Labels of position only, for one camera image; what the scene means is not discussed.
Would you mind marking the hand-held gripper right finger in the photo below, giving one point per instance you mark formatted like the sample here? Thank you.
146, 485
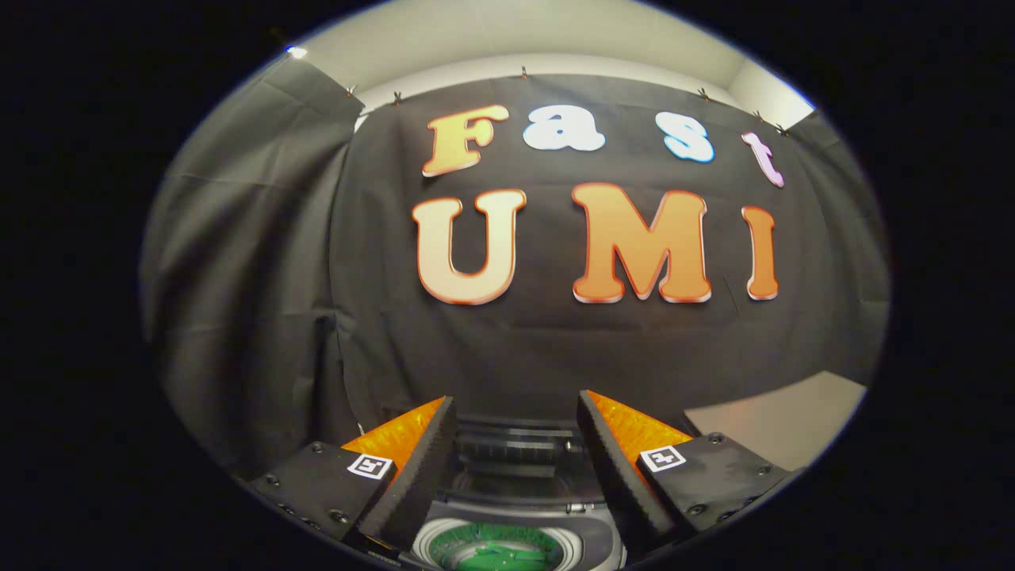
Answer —
610, 476

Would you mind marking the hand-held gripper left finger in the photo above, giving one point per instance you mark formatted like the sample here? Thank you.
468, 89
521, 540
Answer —
424, 476

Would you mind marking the small grey washing machine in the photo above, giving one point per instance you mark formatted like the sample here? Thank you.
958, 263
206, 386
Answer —
587, 535

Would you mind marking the green polo shirt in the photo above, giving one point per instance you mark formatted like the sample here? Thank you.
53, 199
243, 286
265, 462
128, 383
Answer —
496, 551

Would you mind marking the black backdrop cloth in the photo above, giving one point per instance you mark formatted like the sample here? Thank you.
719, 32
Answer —
555, 349

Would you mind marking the row of black cloth clips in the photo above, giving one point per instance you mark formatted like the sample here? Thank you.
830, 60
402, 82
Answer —
523, 73

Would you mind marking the ceiling light strip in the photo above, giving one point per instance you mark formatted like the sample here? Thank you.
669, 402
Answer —
296, 52

